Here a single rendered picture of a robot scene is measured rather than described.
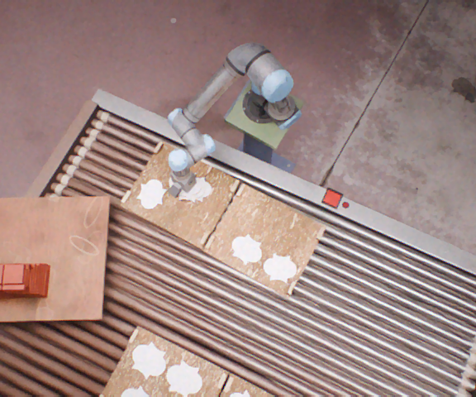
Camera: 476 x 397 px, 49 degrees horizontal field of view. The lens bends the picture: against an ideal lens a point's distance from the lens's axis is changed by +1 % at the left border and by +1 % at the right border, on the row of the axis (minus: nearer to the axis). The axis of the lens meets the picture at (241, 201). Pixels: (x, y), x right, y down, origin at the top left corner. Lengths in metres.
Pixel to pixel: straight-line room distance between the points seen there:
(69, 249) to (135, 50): 1.95
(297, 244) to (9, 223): 1.19
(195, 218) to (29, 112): 1.82
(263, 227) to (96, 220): 0.70
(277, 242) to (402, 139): 1.60
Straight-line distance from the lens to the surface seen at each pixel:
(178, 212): 2.26
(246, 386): 2.15
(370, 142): 3.51
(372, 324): 2.24
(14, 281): 2.00
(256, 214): 2.25
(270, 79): 1.84
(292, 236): 2.23
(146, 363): 2.17
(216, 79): 1.96
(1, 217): 2.34
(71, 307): 2.16
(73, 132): 2.48
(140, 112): 2.50
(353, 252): 2.27
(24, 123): 3.73
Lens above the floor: 3.08
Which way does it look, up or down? 72 degrees down
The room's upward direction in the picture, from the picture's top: 2 degrees clockwise
